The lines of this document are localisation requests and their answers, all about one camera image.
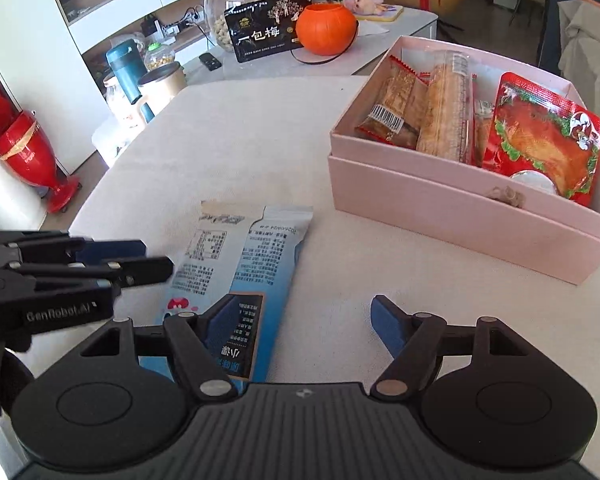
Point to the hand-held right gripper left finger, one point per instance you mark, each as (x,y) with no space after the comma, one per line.
(227,321)

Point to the grey covered sofa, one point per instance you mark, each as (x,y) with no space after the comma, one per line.
(585,35)

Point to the cream woven table cloth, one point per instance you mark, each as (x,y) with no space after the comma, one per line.
(229,160)

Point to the red bottle shaped decoration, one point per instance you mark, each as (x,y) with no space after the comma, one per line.
(27,155)

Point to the black remote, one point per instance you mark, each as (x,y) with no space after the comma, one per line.
(209,60)

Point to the long clear cookie packet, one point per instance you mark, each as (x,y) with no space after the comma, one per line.
(445,110)

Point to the green lid clear jar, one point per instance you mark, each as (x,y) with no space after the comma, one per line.
(157,55)

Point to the red chicken leg packet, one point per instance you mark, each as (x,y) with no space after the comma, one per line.
(545,135)

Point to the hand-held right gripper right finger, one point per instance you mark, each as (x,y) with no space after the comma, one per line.
(387,325)

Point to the dark red snack packet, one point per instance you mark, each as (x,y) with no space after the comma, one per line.
(387,110)

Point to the bread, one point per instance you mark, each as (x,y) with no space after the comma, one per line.
(482,120)

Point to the yellow edged pad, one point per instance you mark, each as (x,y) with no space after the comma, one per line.
(387,11)

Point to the pink plush bunny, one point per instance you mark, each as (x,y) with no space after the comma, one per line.
(365,3)

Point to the cream cup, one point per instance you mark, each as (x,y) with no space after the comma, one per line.
(162,84)

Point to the orange pumpkin bucket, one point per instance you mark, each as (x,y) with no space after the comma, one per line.
(327,27)

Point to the blue snack bag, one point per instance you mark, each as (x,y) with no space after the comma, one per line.
(245,265)

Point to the white plastic jug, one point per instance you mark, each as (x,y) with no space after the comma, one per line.
(124,112)

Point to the black plum snack bag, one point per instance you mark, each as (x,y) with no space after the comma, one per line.
(270,30)

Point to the pink gift box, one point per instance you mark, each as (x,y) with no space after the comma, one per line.
(430,210)

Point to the teal thermos bottle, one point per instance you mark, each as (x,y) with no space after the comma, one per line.
(124,70)

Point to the white power strip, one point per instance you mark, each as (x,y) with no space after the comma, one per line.
(179,26)

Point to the large glass jar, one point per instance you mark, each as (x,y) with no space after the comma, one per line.
(234,0)

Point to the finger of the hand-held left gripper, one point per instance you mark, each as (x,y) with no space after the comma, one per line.
(114,249)
(144,270)

